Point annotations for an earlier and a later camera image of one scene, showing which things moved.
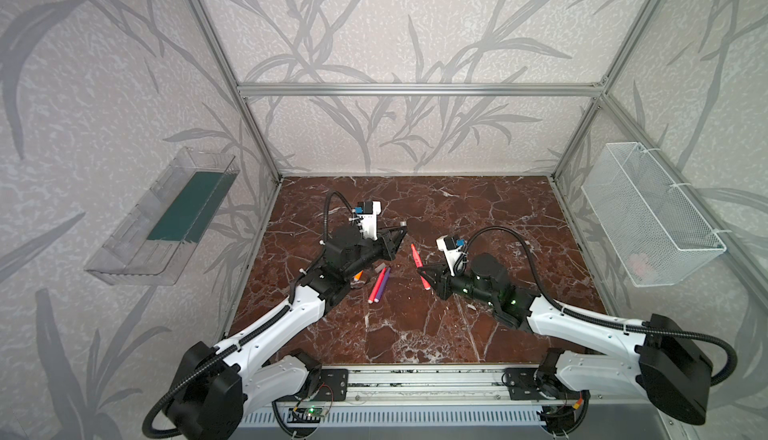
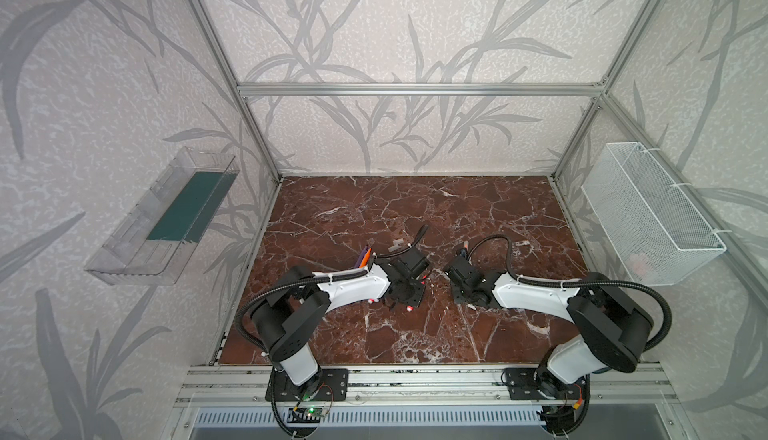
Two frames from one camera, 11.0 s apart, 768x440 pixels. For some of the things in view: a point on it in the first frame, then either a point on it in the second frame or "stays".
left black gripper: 381,246 -> 405,288
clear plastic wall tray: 157,242 stays
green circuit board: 310,414 stays
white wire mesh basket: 656,236 stays
